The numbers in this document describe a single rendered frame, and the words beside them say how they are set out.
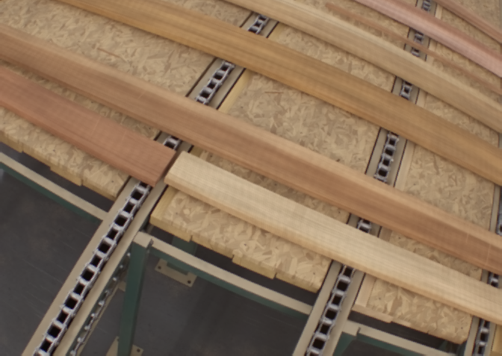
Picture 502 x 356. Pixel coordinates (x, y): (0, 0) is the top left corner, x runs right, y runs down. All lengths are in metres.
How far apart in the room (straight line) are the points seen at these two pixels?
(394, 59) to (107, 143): 1.46
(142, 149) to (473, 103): 1.61
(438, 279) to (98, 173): 1.20
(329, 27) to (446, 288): 1.46
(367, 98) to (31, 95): 1.38
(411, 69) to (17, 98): 1.80
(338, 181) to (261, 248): 0.41
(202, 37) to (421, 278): 1.35
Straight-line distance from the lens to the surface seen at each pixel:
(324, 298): 2.38
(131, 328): 2.77
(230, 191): 2.49
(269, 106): 2.93
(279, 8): 3.46
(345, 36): 3.43
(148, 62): 2.99
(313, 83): 3.04
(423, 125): 3.11
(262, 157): 2.64
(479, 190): 3.05
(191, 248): 3.19
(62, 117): 2.62
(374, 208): 2.64
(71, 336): 2.10
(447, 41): 3.84
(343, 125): 2.97
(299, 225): 2.47
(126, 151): 2.53
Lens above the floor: 2.62
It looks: 41 degrees down
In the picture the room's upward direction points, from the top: 20 degrees clockwise
